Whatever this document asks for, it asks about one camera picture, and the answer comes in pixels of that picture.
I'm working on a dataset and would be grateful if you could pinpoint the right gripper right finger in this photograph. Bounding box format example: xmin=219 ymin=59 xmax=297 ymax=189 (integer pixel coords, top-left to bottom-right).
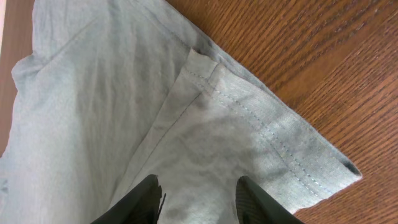
xmin=235 ymin=176 xmax=303 ymax=224

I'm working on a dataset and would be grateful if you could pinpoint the light blue t-shirt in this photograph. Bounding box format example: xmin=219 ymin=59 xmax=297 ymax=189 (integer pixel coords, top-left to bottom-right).
xmin=1 ymin=0 xmax=362 ymax=223

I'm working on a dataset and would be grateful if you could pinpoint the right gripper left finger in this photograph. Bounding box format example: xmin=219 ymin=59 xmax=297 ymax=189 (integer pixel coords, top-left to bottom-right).
xmin=91 ymin=174 xmax=167 ymax=224

